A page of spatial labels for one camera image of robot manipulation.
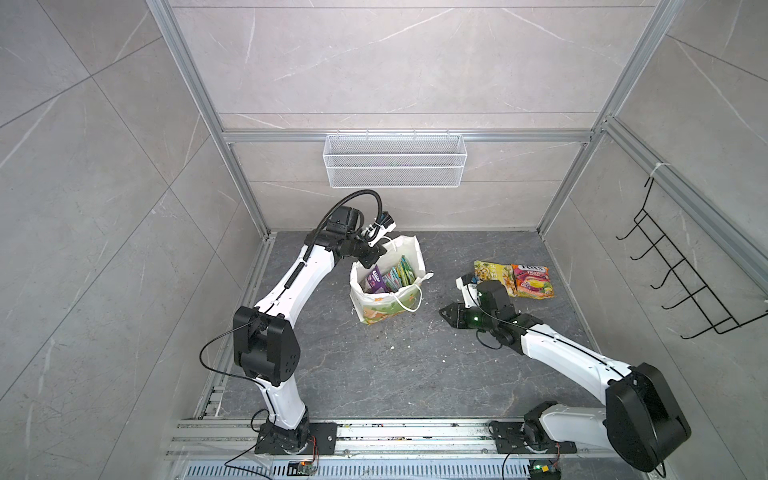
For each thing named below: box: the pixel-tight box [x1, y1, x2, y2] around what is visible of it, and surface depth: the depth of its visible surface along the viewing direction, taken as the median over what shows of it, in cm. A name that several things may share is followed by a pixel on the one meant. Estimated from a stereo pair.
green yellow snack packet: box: [396, 261, 406, 287], surface depth 94 cm
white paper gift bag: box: [350, 235, 433, 325], surface depth 88 cm
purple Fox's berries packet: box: [367, 264, 389, 294], surface depth 94 cm
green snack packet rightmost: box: [400, 255, 416, 287], surface depth 94 cm
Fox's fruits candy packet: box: [511, 264, 555, 300], surface depth 103 cm
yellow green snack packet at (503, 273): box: [473, 260, 517, 297], surface depth 104 cm
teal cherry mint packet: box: [389, 267, 402, 292], surface depth 95 cm
